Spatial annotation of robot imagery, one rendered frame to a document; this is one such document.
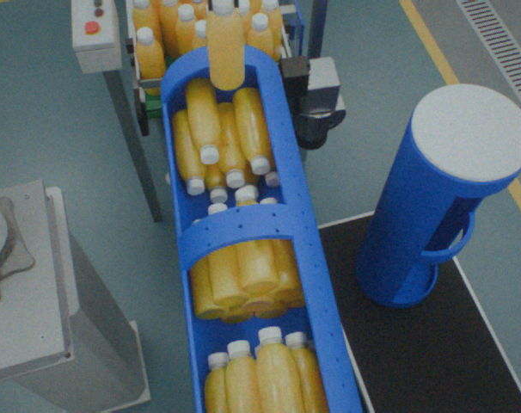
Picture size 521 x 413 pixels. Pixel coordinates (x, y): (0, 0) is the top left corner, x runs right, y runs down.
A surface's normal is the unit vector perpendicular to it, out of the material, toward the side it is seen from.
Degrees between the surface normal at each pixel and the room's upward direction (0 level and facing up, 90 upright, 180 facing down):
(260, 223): 7
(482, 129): 0
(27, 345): 0
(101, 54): 90
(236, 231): 10
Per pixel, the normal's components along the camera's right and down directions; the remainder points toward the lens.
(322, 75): 0.00, -0.48
